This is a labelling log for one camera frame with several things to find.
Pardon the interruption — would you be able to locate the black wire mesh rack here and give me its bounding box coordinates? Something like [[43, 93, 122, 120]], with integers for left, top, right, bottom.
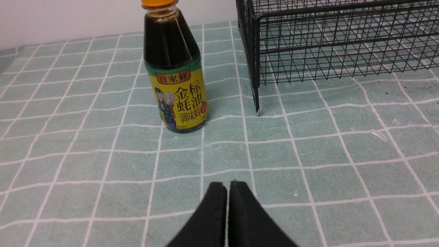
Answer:
[[236, 0, 439, 111]]

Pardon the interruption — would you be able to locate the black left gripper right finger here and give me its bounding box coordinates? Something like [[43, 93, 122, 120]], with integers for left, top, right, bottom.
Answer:
[[228, 181, 297, 247]]

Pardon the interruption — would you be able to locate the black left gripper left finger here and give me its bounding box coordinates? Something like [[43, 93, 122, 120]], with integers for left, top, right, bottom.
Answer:
[[167, 182, 227, 247]]

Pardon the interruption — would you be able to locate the dark sauce bottle yellow label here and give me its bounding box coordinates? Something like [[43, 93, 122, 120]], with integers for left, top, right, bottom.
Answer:
[[141, 0, 209, 133]]

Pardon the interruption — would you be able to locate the green grid-pattern tablecloth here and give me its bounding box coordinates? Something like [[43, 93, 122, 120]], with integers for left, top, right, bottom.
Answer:
[[0, 22, 439, 247]]

